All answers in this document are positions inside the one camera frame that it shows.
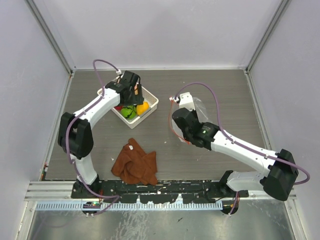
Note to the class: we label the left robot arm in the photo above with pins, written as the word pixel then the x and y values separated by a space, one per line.
pixel 75 130

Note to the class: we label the aluminium frame post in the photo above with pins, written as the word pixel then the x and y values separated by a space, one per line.
pixel 49 35
pixel 280 10

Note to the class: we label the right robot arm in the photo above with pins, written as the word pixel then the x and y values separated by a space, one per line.
pixel 275 172

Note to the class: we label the clear zip top bag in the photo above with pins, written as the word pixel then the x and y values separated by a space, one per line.
pixel 201 112

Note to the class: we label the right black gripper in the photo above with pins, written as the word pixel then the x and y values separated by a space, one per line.
pixel 194 114

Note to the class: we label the white slotted cable duct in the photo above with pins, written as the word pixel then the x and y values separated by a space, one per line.
pixel 81 205

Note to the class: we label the right aluminium frame post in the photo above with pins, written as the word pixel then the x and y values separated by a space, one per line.
pixel 280 10

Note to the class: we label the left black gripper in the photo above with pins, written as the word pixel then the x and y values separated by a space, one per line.
pixel 136 99

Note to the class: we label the brown cloth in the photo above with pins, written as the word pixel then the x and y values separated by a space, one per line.
pixel 134 166

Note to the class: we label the pink peach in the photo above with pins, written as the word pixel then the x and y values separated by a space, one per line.
pixel 136 89

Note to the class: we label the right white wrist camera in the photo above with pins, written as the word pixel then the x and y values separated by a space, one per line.
pixel 183 100

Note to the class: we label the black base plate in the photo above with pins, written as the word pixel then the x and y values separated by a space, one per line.
pixel 166 191

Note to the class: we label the white plastic basket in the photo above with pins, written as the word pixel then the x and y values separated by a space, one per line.
pixel 132 123

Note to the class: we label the left aluminium frame post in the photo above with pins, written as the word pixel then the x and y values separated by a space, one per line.
pixel 49 35

